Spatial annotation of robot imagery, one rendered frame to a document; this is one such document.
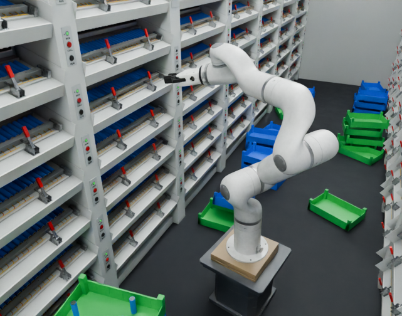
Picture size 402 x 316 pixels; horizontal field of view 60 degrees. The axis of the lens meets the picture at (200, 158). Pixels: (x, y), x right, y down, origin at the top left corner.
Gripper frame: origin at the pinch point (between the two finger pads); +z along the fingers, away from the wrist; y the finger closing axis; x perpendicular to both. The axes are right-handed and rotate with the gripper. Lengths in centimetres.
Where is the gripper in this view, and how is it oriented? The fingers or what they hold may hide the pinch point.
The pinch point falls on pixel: (170, 78)
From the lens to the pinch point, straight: 147.1
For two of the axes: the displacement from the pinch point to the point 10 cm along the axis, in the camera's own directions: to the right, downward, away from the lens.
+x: -1.9, -8.9, -4.1
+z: -8.8, -0.3, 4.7
